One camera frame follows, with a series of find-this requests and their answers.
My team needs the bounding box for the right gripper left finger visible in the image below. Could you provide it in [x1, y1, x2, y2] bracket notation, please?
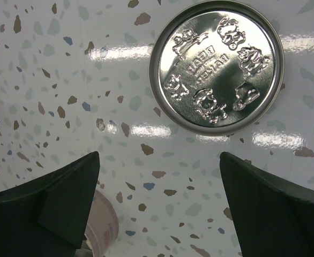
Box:
[0, 152, 100, 256]

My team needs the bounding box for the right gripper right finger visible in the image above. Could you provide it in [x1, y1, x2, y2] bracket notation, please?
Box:
[220, 152, 314, 256]

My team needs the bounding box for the round silver tin lid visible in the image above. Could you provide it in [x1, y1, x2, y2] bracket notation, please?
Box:
[148, 1, 285, 136]

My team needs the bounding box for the clear tape roll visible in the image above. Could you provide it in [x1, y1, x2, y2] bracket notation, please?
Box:
[75, 190, 119, 256]

